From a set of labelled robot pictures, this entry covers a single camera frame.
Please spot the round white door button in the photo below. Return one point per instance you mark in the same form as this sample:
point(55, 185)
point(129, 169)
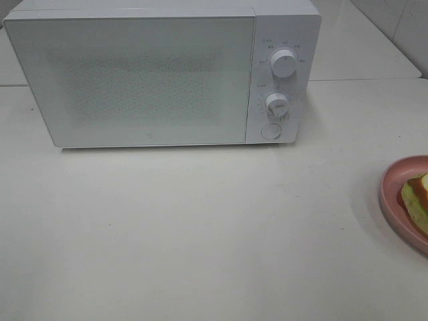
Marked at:
point(271, 131)

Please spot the pink round plate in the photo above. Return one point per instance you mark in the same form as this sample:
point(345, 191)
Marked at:
point(393, 208)

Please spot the sandwich with white bread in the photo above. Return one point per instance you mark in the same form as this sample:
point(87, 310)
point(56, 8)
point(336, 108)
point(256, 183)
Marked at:
point(414, 198)

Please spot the white lower microwave knob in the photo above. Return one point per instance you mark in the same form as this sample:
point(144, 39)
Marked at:
point(277, 105)

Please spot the white microwave knob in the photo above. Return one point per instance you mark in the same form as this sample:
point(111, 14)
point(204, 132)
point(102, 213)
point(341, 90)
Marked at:
point(277, 105)
point(283, 62)

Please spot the white upper microwave knob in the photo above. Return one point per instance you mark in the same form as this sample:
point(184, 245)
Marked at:
point(283, 62)

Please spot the white microwave oven body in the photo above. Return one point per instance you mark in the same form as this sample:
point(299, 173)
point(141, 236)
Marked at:
point(278, 24)

